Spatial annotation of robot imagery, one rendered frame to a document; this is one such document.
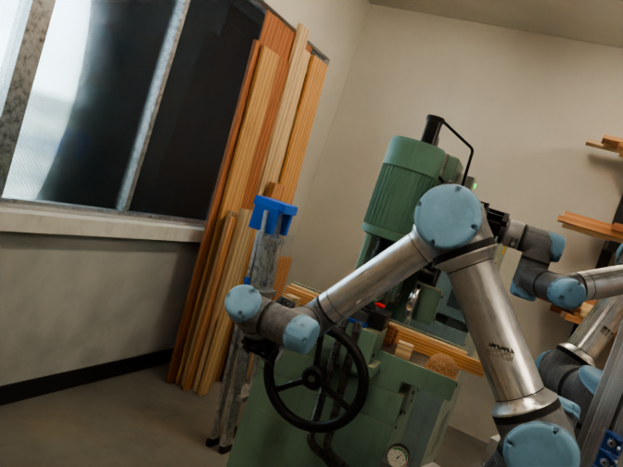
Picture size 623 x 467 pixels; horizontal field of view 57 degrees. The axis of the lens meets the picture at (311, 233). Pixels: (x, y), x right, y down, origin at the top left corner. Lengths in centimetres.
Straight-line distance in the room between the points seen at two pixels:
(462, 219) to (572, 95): 320
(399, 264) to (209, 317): 212
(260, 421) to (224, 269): 145
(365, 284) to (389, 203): 55
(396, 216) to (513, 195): 240
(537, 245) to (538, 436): 70
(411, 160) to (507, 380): 85
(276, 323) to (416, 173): 76
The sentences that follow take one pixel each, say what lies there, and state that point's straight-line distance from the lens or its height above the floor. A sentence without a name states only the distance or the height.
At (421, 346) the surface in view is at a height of 92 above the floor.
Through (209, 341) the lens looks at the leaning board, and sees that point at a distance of 321.
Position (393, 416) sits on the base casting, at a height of 74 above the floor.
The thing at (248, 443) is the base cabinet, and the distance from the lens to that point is 186.
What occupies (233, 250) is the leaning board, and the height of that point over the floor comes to 81.
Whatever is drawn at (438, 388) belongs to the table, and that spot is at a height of 86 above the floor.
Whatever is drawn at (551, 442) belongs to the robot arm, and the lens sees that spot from 104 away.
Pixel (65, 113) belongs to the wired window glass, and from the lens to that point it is 256.
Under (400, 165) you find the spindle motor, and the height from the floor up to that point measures 142.
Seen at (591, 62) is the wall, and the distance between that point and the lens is 423.
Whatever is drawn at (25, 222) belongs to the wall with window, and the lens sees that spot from 240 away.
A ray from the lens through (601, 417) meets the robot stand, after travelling 140.
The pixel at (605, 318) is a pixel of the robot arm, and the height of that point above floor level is 118.
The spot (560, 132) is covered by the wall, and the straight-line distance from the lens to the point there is 411.
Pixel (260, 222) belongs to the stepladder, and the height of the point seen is 105.
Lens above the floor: 129
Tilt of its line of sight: 5 degrees down
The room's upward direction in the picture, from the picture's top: 18 degrees clockwise
